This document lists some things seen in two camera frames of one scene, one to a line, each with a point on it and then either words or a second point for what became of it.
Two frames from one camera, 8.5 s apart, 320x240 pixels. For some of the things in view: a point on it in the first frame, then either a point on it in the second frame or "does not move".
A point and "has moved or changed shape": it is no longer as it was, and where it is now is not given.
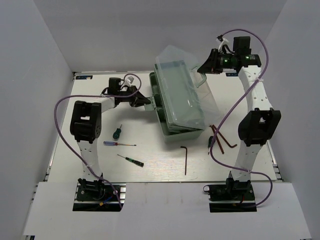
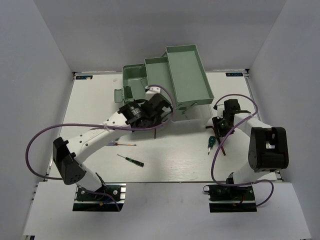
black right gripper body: x=224 y=61 to x=222 y=127
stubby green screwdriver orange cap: x=209 y=143 does not move
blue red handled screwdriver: x=107 y=143 does not move
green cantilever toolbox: x=184 y=107 has moved or changed shape
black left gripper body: x=131 y=90 to x=156 y=121
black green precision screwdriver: x=137 y=162 does not move
